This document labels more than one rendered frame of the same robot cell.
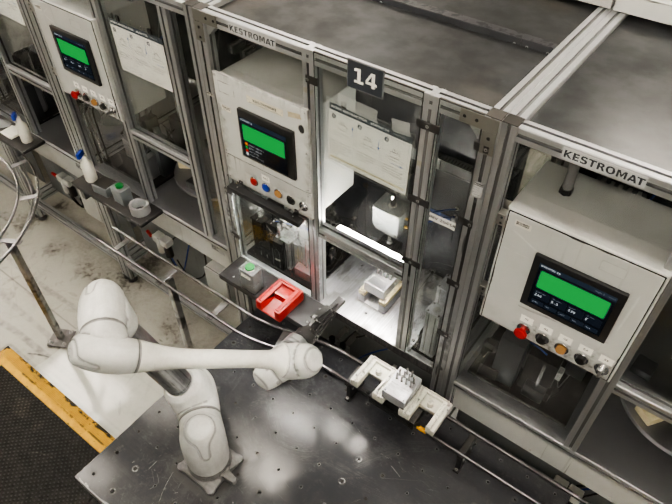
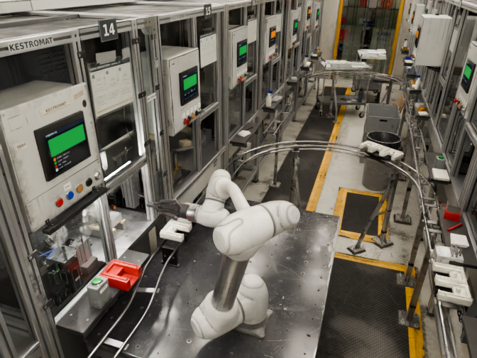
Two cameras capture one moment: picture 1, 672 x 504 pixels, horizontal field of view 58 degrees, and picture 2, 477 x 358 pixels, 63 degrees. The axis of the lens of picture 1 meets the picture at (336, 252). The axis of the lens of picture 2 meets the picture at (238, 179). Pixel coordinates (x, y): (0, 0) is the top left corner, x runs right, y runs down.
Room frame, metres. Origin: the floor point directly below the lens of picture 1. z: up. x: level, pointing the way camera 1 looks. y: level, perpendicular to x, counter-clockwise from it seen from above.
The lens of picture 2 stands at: (1.54, 1.77, 2.21)
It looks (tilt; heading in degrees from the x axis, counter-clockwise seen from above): 28 degrees down; 251
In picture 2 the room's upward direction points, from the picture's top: 1 degrees clockwise
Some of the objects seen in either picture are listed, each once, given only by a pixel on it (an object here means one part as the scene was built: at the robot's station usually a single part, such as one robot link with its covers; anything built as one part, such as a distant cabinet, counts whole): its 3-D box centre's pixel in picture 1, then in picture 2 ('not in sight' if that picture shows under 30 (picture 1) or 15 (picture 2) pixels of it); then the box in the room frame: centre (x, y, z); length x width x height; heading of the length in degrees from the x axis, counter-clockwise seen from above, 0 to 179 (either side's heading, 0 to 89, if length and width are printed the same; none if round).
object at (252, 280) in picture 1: (252, 275); (97, 291); (1.72, 0.35, 0.97); 0.08 x 0.08 x 0.12; 53
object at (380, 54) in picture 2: not in sight; (369, 73); (-3.51, -4.93, 0.48); 0.84 x 0.58 x 0.97; 61
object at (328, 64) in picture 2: not in sight; (343, 87); (-2.41, -4.16, 0.48); 0.88 x 0.56 x 0.96; 161
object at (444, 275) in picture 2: not in sight; (448, 279); (0.02, 0.67, 0.84); 0.37 x 0.14 x 0.10; 53
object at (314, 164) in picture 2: not in sight; (321, 128); (-1.68, -3.53, 0.01); 5.85 x 0.59 x 0.01; 53
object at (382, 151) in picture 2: not in sight; (380, 153); (-0.65, -0.81, 0.84); 0.37 x 0.14 x 0.10; 111
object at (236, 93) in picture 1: (284, 132); (37, 150); (1.85, 0.19, 1.60); 0.42 x 0.29 x 0.46; 53
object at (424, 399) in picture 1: (400, 397); (184, 224); (1.22, -0.24, 0.84); 0.36 x 0.14 x 0.10; 53
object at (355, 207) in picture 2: not in sight; (360, 212); (-0.80, -1.10, 0.01); 1.00 x 0.55 x 0.01; 53
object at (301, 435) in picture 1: (321, 486); (239, 268); (0.95, 0.05, 0.66); 1.50 x 1.06 x 0.04; 53
